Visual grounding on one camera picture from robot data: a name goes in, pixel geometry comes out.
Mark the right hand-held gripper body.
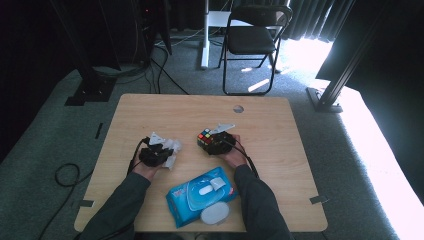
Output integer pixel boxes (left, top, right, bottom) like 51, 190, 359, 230
208, 123, 237, 156

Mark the black slanted metal stand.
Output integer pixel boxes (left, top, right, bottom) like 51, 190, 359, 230
306, 0, 389, 114

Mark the black floor cable loop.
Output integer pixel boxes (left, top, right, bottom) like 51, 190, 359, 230
37, 162, 95, 240

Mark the colourful puzzle cube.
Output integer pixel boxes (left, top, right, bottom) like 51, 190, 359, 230
196, 128, 215, 150

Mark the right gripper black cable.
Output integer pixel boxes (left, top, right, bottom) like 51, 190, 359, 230
222, 137, 260, 180

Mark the black metal stand with base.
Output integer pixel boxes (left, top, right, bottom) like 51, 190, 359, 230
49, 0, 118, 107

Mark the white wet wipe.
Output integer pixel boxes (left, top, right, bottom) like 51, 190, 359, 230
161, 138, 183, 171

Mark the dark equipment cabinet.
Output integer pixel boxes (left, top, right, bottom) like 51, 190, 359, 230
132, 0, 173, 65

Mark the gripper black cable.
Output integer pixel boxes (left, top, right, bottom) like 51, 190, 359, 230
125, 135, 152, 177
222, 137, 260, 180

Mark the person's right hand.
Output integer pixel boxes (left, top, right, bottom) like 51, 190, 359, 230
219, 133, 250, 170

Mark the blue wet wipe pack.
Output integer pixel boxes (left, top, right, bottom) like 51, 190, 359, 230
165, 166, 239, 229

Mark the white floor cable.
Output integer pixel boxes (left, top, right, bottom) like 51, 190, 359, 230
155, 27, 205, 48

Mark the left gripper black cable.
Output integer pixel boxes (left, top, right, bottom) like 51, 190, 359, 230
125, 135, 152, 177

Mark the person's left hand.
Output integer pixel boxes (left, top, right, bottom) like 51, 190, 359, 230
131, 155, 165, 183

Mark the dark pleated curtain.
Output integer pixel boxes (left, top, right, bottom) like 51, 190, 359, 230
282, 0, 358, 44

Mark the black folding chair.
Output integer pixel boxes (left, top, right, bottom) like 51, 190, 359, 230
218, 4, 294, 97

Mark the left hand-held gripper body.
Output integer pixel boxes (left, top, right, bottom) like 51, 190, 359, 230
138, 131, 168, 168

